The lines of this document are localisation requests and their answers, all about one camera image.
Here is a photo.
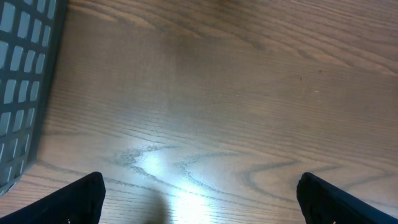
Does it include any grey plastic basket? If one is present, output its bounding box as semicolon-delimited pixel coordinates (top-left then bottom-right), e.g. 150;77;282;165
1;0;68;195

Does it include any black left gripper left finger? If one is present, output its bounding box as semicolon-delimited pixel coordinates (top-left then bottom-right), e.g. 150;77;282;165
1;172;106;224

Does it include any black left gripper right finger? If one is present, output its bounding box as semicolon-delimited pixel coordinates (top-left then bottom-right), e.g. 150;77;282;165
296;172;397;224

